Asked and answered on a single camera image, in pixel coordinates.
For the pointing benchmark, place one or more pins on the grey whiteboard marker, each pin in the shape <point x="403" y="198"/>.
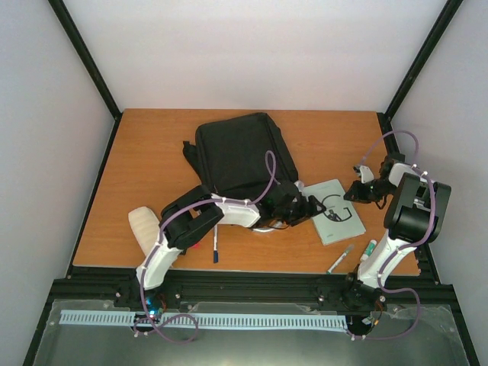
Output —
<point x="336" y="263"/>

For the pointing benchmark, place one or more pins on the blue ballpoint pen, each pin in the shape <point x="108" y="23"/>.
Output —
<point x="215" y="245"/>

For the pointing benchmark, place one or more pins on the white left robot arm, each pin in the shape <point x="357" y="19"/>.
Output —
<point x="186" y="221"/>

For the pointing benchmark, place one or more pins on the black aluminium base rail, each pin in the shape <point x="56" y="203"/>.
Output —
<point x="183" y="288"/>

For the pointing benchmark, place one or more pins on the black right frame post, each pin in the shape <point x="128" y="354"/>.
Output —
<point x="429" y="44"/>

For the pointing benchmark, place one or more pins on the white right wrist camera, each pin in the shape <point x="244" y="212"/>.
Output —
<point x="364" y="173"/>

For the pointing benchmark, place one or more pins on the grey paperback book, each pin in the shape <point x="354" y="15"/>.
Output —
<point x="340" y="220"/>

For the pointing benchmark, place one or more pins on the light blue cable duct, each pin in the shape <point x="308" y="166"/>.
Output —
<point x="208" y="321"/>

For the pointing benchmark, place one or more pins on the black student backpack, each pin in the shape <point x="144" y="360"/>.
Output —
<point x="229" y="155"/>

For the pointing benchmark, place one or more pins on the black frame post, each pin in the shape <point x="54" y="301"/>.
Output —
<point x="72" y="32"/>
<point x="429" y="44"/>

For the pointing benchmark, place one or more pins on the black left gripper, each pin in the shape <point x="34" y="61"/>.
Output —
<point x="306" y="214"/>

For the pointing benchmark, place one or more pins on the black left frame post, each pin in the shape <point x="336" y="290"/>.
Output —
<point x="72" y="32"/>

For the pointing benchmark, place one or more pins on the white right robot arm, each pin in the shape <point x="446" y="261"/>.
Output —
<point x="416" y="207"/>

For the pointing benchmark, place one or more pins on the beige pencil case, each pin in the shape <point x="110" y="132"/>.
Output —
<point x="145" y="227"/>

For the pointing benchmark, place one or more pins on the white glue stick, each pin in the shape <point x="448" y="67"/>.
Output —
<point x="368" y="250"/>

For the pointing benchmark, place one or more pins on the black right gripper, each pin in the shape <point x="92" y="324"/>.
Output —
<point x="354" y="191"/>

